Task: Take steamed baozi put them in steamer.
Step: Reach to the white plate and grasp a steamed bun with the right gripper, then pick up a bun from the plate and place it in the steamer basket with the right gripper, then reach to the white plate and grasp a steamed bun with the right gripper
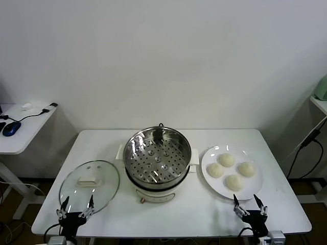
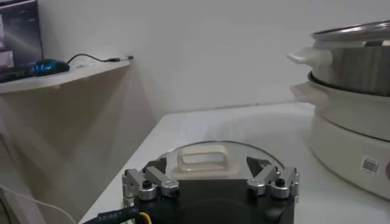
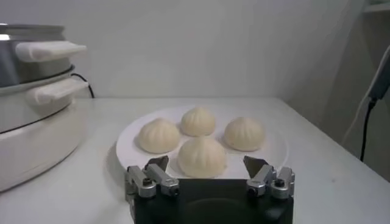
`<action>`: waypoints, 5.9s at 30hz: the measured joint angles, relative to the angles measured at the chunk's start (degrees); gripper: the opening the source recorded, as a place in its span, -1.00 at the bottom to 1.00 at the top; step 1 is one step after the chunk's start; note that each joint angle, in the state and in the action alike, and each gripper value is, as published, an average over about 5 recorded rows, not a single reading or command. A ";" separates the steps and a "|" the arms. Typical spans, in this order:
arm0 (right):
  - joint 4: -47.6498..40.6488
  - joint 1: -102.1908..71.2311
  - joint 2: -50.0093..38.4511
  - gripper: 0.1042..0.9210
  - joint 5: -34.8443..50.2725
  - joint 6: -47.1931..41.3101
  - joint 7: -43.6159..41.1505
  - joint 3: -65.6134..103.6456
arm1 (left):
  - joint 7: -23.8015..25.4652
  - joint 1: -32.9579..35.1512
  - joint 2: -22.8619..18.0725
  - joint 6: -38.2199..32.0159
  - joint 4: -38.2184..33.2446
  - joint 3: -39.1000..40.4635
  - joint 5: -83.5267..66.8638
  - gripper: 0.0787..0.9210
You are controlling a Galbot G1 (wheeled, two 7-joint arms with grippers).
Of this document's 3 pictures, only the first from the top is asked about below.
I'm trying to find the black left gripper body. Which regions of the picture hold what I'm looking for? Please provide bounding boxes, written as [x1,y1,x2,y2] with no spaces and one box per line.
[60,212,86,240]

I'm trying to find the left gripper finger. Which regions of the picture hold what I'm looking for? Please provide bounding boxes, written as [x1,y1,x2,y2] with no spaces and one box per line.
[78,195,95,219]
[56,195,70,219]

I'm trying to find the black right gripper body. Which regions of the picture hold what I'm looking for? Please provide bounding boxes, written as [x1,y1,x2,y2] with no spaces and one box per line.
[241,210,269,238]

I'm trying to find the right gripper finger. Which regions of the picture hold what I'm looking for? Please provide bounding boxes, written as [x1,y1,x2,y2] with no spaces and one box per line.
[253,194,269,217]
[232,193,250,219]

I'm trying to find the white steamed baozi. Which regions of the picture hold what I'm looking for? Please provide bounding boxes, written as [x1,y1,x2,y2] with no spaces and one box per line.
[224,174,245,191]
[218,153,235,168]
[206,162,225,179]
[238,161,256,178]

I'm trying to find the glass lid with white handle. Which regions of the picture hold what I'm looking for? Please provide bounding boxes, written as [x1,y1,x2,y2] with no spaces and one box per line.
[59,160,121,214]

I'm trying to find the stainless steel steamer basket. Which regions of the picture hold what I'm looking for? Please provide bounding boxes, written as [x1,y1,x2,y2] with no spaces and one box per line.
[123,127,192,185]

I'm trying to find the white round plate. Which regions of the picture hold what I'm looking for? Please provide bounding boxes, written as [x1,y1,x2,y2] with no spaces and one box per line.
[201,144,264,201]

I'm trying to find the white electric cooker pot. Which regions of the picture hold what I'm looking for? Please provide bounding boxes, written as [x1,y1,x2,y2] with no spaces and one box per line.
[116,144,199,205]

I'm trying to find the white side desk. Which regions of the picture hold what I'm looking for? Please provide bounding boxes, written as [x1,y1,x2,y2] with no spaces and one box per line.
[0,103,58,220]

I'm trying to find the blue computer mouse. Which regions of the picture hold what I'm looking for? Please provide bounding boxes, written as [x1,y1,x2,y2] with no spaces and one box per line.
[2,121,22,136]

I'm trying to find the white side table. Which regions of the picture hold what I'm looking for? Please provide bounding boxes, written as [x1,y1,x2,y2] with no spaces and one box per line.
[309,94,327,115]

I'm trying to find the mint green appliance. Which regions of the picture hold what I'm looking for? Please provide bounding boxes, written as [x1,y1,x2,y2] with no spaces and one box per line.
[314,76,327,101]

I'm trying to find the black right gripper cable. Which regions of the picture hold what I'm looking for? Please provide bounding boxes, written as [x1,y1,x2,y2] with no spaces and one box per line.
[239,226,254,245]

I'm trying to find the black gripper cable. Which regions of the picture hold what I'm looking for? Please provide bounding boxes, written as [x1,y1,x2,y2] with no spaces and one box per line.
[239,226,254,245]
[43,224,62,243]

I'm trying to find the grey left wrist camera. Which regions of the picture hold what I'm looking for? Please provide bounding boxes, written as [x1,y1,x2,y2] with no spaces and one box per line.
[48,236,66,245]

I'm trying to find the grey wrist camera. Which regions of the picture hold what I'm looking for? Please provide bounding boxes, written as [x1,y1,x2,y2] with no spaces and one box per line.
[258,231,286,245]
[48,236,66,245]

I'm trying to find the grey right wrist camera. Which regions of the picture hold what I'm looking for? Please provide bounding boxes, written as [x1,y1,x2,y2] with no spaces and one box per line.
[258,231,286,245]

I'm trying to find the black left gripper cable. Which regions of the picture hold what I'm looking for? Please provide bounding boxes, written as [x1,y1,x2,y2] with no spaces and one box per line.
[43,224,62,243]

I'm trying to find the white floor cable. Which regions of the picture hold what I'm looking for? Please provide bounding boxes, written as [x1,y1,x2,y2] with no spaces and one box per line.
[0,180,46,196]

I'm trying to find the black power adapter cable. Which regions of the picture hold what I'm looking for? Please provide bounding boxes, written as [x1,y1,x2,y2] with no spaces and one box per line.
[286,129,324,179]

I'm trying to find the black desk cable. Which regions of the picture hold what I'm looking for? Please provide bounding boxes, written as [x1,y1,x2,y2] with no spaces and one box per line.
[0,108,51,123]

